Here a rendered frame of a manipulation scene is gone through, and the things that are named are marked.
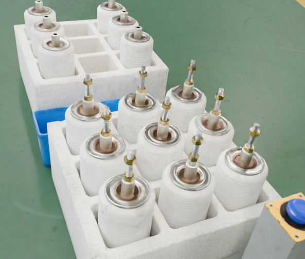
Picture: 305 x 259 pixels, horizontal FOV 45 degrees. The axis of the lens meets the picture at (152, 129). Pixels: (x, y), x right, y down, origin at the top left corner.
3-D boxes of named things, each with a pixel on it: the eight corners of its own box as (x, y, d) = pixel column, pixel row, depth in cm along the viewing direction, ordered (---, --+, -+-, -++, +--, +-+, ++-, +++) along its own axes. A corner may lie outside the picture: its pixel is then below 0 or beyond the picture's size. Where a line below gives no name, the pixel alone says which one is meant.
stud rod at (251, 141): (245, 158, 69) (255, 126, 65) (242, 154, 70) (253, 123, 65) (249, 157, 70) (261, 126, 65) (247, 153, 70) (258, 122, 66)
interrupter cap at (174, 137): (148, 121, 78) (148, 118, 78) (183, 129, 77) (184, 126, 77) (139, 143, 72) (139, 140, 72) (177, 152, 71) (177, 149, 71)
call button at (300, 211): (299, 203, 56) (303, 194, 54) (318, 224, 53) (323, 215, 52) (277, 210, 54) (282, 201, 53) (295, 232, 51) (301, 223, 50)
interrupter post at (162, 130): (157, 131, 76) (159, 117, 74) (168, 133, 75) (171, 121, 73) (155, 138, 74) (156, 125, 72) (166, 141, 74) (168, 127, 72)
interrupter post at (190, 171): (181, 179, 66) (183, 165, 64) (184, 170, 68) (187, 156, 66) (194, 183, 65) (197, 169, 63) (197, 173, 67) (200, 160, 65)
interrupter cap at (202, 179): (163, 184, 64) (163, 181, 64) (175, 157, 70) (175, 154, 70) (205, 198, 63) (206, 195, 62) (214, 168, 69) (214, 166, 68)
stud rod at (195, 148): (190, 162, 65) (198, 129, 61) (195, 165, 65) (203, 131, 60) (187, 166, 65) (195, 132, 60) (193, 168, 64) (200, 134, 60)
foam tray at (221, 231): (184, 147, 111) (194, 97, 100) (264, 258, 84) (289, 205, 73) (52, 177, 96) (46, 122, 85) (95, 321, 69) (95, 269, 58)
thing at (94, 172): (135, 209, 82) (141, 148, 71) (101, 234, 76) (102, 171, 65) (106, 185, 87) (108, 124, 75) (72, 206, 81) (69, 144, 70)
